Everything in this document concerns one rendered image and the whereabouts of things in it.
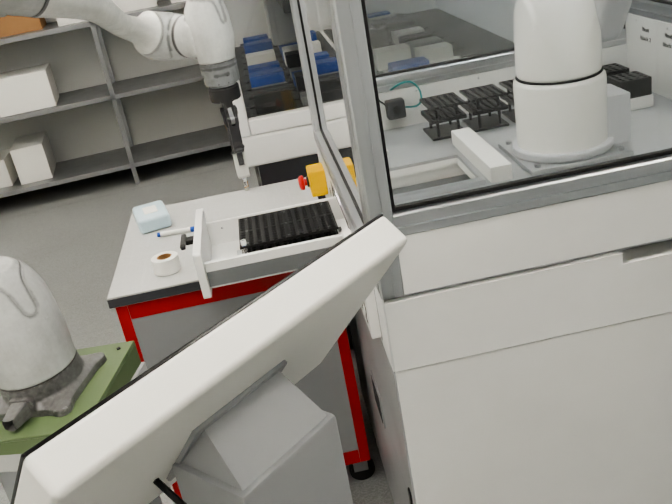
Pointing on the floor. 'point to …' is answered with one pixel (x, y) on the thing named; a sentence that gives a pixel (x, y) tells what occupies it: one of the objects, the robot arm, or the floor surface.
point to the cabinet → (528, 419)
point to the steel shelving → (163, 148)
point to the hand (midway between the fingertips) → (240, 163)
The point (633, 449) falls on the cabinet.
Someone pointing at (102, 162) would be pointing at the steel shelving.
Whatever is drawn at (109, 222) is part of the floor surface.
